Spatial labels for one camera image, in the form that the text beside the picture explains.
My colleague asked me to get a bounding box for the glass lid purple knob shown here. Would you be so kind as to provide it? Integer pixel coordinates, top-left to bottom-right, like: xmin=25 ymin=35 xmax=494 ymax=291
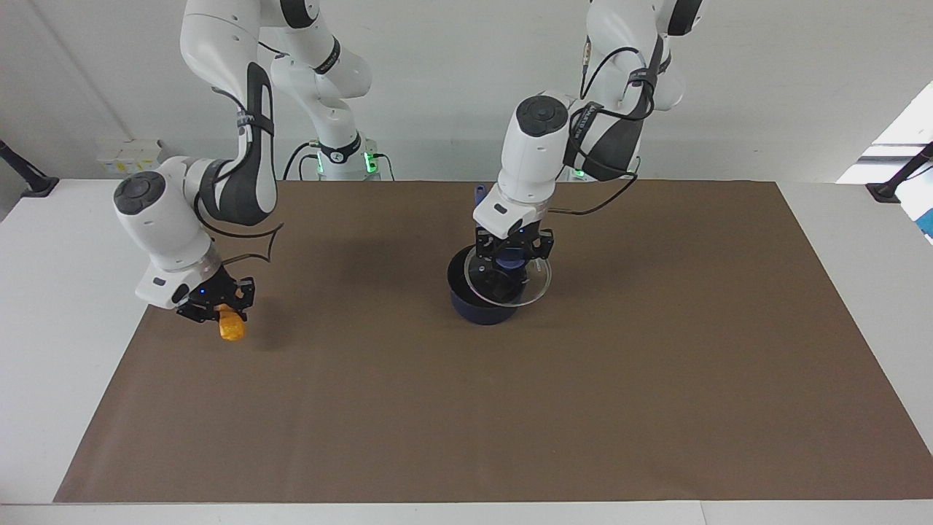
xmin=464 ymin=244 xmax=553 ymax=308

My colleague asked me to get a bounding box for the blue white box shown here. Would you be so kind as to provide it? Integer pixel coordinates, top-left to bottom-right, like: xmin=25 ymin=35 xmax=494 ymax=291
xmin=895 ymin=175 xmax=933 ymax=241

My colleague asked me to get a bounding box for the yellow toy corn cob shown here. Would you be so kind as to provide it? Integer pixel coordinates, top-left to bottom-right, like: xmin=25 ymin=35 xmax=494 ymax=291
xmin=217 ymin=304 xmax=247 ymax=343

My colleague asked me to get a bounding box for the dark blue pot purple handle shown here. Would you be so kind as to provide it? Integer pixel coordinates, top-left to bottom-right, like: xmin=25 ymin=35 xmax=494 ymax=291
xmin=447 ymin=184 xmax=527 ymax=326

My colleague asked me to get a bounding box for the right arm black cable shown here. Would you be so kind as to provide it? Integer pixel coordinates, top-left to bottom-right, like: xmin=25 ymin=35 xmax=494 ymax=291
xmin=193 ymin=86 xmax=285 ymax=265

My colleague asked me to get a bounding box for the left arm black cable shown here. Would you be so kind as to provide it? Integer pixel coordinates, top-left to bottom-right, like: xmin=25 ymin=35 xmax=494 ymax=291
xmin=548 ymin=45 xmax=660 ymax=217

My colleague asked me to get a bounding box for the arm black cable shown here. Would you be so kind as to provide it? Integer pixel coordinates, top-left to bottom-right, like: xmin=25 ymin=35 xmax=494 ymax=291
xmin=548 ymin=45 xmax=660 ymax=217
xmin=193 ymin=86 xmax=285 ymax=265

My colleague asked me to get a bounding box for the white wall outlet box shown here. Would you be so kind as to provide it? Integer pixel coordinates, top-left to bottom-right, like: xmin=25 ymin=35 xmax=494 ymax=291
xmin=97 ymin=139 xmax=165 ymax=176

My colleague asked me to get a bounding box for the black clamp stand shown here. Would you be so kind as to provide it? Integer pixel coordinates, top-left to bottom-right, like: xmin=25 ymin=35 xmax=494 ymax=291
xmin=866 ymin=141 xmax=933 ymax=203
xmin=0 ymin=139 xmax=60 ymax=198

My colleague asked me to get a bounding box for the brown table mat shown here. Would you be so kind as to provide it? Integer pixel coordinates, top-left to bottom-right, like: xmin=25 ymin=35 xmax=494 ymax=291
xmin=53 ymin=179 xmax=933 ymax=504

